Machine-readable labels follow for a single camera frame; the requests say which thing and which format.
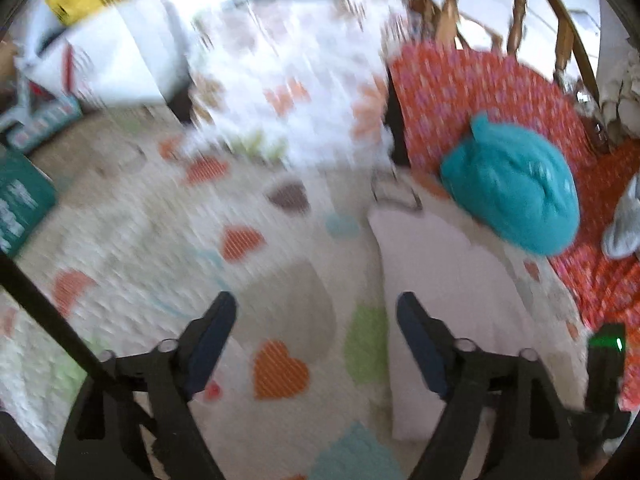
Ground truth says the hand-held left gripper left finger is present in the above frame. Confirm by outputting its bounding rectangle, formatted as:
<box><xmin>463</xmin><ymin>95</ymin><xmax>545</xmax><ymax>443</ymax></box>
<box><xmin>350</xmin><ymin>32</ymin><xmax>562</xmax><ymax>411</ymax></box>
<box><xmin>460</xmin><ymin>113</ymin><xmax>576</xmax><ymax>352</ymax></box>
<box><xmin>55</xmin><ymin>291</ymin><xmax>238</xmax><ymax>480</ymax></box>

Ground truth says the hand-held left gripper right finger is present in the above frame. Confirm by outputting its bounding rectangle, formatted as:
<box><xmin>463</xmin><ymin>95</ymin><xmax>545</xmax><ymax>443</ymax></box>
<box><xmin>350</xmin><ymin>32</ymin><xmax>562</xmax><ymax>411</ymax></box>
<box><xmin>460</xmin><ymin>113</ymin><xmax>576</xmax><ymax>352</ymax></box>
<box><xmin>396</xmin><ymin>291</ymin><xmax>584</xmax><ymax>480</ymax></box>

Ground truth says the pink sweater with grey hem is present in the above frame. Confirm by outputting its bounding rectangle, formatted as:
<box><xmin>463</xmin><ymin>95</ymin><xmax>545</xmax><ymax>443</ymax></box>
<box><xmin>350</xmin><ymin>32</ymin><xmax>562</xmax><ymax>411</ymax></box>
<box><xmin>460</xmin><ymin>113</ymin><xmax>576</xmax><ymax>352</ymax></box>
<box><xmin>367</xmin><ymin>207</ymin><xmax>591</xmax><ymax>443</ymax></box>

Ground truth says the heart printed fleece blanket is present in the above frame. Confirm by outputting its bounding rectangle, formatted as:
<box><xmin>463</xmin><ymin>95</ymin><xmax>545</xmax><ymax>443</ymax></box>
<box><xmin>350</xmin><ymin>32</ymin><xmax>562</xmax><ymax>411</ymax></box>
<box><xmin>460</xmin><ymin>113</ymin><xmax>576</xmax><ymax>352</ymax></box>
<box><xmin>0</xmin><ymin>105</ymin><xmax>591</xmax><ymax>480</ymax></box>

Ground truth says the grey cloth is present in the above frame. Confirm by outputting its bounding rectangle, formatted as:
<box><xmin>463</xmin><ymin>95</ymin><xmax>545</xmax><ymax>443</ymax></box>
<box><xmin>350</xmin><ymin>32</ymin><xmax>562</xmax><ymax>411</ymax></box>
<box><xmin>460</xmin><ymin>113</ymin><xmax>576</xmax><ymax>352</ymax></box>
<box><xmin>600</xmin><ymin>175</ymin><xmax>640</xmax><ymax>261</ymax></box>

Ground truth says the black pole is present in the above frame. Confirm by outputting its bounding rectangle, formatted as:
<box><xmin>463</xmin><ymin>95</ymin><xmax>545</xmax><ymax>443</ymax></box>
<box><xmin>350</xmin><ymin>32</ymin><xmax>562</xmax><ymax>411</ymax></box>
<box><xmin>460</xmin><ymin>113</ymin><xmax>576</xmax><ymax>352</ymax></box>
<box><xmin>0</xmin><ymin>252</ymin><xmax>151</xmax><ymax>436</ymax></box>

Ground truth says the teal cloth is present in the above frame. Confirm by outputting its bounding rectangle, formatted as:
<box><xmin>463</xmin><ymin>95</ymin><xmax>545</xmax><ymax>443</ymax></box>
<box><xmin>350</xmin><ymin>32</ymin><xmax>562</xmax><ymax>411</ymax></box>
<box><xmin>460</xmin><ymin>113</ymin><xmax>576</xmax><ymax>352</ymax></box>
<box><xmin>440</xmin><ymin>112</ymin><xmax>581</xmax><ymax>257</ymax></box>

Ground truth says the teal box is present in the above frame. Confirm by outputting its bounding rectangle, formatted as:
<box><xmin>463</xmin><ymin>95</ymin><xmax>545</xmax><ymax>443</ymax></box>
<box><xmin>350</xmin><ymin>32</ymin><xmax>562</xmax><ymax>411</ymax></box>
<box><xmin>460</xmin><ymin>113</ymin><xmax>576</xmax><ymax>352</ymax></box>
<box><xmin>0</xmin><ymin>150</ymin><xmax>58</xmax><ymax>257</ymax></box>

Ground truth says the red patterned cushion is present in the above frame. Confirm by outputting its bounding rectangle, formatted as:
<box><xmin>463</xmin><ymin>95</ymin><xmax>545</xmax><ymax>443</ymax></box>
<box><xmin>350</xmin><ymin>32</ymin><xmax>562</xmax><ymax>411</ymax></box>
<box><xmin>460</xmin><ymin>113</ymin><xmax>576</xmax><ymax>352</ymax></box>
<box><xmin>387</xmin><ymin>42</ymin><xmax>640</xmax><ymax>411</ymax></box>

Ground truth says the patterned light blue box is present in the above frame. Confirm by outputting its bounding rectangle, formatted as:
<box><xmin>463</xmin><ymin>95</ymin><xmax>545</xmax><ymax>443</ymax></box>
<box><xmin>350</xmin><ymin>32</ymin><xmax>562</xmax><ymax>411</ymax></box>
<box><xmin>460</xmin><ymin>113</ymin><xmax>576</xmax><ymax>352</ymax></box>
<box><xmin>0</xmin><ymin>95</ymin><xmax>83</xmax><ymax>153</ymax></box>

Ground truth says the floral printed pillow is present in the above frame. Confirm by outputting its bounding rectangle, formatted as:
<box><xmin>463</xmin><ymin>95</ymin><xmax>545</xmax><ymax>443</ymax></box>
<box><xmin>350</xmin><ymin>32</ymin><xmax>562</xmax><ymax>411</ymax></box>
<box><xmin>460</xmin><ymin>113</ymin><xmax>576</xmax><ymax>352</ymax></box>
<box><xmin>187</xmin><ymin>0</ymin><xmax>401</xmax><ymax>211</ymax></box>

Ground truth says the white crumpled cloth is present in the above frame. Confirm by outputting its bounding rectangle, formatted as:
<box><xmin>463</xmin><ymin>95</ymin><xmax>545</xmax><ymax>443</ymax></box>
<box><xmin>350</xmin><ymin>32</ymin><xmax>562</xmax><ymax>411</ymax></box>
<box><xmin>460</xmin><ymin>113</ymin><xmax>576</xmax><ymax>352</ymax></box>
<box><xmin>599</xmin><ymin>52</ymin><xmax>640</xmax><ymax>138</ymax></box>

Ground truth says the white bag with yellow label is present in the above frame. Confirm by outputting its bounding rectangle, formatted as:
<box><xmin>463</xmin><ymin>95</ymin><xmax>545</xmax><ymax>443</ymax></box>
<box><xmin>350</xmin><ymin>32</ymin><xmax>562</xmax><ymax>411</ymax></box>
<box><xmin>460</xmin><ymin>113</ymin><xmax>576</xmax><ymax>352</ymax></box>
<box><xmin>15</xmin><ymin>0</ymin><xmax>193</xmax><ymax>108</ymax></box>

